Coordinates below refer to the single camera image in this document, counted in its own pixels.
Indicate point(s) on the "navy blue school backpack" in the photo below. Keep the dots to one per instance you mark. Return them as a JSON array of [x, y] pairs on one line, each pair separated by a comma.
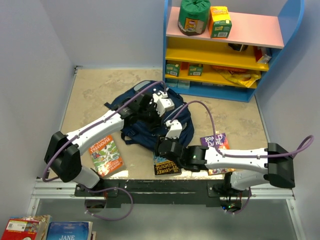
[[146, 134]]

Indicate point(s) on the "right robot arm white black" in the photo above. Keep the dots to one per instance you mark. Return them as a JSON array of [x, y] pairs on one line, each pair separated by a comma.
[[272, 164]]

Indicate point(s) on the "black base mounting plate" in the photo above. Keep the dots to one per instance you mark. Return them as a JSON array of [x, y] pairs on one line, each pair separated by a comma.
[[160, 192]]

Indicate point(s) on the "colourful blue toy shelf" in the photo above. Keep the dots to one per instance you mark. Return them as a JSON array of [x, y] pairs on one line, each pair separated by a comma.
[[274, 32]]

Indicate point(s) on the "aluminium rail frame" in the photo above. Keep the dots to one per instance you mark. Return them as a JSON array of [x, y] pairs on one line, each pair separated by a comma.
[[269, 215]]

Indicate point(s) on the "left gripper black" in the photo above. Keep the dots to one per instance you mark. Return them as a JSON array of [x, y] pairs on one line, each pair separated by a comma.
[[157, 121]]

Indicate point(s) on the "blue Jane book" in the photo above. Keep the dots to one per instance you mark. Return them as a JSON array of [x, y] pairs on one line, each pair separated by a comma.
[[71, 230]]

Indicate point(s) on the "left small green box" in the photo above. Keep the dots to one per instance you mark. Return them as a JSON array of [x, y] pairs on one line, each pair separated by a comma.
[[172, 68]]

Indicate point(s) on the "orange green carton box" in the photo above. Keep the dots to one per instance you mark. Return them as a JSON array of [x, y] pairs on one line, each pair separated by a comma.
[[219, 23]]

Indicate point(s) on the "red book bottom left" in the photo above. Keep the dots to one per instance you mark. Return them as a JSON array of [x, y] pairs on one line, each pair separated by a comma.
[[27, 228]]

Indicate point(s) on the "purple Roald Dahl book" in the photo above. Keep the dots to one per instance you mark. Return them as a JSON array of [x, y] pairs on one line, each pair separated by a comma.
[[221, 141]]

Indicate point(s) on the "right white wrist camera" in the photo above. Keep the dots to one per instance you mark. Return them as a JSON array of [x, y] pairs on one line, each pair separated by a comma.
[[174, 129]]

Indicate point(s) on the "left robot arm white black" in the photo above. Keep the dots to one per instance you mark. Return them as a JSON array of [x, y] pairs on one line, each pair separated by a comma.
[[64, 152]]

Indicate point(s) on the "yellow snack bag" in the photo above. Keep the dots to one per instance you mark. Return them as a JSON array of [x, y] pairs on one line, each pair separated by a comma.
[[240, 76]]

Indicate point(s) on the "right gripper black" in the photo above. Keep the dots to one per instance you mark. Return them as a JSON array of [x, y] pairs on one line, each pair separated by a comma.
[[159, 139]]

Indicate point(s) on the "red white packet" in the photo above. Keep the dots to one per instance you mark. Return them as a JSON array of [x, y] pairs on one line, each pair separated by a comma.
[[262, 54]]

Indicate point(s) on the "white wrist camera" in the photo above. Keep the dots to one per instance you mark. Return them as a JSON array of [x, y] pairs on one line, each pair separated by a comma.
[[163, 103], [174, 129]]

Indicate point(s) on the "green wrapped tissue roll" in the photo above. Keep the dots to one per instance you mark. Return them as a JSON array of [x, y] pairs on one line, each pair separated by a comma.
[[193, 16]]

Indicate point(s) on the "orange 78-storey treehouse book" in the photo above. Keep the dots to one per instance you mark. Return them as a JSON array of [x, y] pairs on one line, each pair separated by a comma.
[[106, 157]]

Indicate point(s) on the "small green box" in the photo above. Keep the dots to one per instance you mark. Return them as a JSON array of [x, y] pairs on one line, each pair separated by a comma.
[[172, 68], [195, 69]]

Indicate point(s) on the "right small green box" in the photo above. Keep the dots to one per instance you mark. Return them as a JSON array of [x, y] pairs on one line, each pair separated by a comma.
[[195, 69]]

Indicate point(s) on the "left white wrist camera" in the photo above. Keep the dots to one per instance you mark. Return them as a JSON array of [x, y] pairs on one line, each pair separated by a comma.
[[163, 103]]

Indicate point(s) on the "black 169-storey treehouse book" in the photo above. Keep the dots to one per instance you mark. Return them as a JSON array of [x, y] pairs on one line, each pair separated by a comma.
[[165, 167]]

